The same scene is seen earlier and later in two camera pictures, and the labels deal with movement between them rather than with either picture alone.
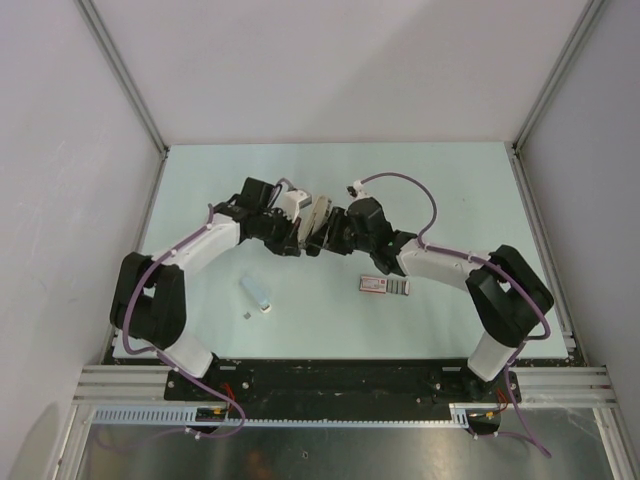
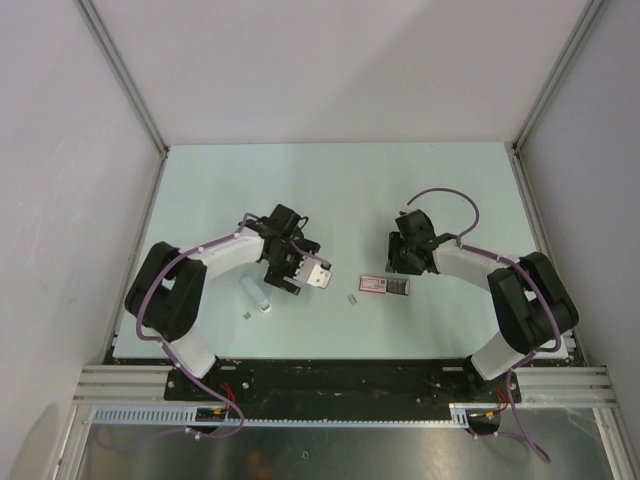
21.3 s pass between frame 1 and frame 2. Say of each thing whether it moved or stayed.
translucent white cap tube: stayed
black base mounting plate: stayed
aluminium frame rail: stayed
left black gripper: moved
